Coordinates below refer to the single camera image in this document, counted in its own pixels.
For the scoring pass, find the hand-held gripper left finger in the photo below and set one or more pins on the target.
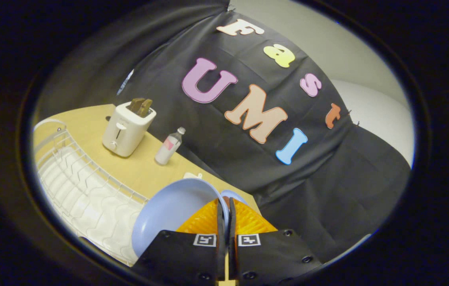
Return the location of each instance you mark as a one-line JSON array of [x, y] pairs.
[[176, 254]]

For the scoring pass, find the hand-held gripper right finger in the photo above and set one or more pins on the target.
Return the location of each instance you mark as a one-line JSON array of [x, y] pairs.
[[272, 254]]

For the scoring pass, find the large light blue plate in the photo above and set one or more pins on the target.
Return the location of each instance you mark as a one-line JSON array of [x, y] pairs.
[[168, 210]]

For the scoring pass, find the black backdrop cloth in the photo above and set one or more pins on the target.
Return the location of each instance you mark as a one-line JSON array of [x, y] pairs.
[[327, 182]]

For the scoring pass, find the clear plastic bottle pink label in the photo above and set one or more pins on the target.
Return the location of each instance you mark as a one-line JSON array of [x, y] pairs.
[[168, 147]]

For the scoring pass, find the white toaster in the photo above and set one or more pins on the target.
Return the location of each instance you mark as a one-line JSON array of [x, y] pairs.
[[127, 133]]

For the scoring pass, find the brown toast slice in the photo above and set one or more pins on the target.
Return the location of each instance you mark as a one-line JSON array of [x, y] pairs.
[[136, 104], [145, 108]]

